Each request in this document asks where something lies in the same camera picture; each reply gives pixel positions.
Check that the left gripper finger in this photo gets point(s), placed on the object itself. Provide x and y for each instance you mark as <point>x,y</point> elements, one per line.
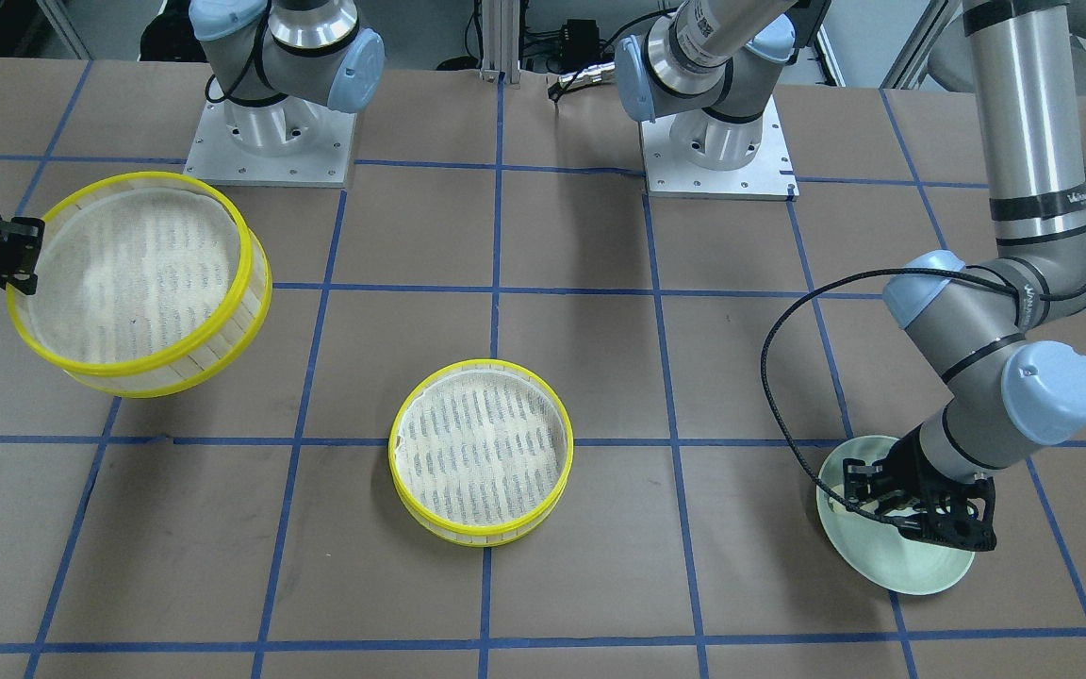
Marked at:
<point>837,502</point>
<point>914,524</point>

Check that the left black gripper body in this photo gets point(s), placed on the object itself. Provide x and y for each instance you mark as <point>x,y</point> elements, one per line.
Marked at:
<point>905,469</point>

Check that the yellow top steamer layer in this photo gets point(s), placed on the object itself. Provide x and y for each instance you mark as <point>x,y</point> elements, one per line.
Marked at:
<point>149,283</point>

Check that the yellow steamer layer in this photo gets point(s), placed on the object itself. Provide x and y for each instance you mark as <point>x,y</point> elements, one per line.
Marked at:
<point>149,283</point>
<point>480,452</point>

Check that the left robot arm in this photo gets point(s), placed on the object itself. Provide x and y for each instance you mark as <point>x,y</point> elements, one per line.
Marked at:
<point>1010,397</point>

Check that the yellow bottom steamer layer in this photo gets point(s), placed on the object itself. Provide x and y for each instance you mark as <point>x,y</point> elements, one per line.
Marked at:
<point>480,452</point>

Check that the light green plate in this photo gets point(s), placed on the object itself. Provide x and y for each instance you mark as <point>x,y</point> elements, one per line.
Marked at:
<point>877,551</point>

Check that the black power adapter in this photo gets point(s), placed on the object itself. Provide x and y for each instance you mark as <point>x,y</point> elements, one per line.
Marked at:
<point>579,43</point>

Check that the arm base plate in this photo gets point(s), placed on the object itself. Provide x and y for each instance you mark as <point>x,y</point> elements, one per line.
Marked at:
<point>291,144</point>
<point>693,156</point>

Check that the aluminium frame post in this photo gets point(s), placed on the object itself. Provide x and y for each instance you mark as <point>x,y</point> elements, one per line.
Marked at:
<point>500,41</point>

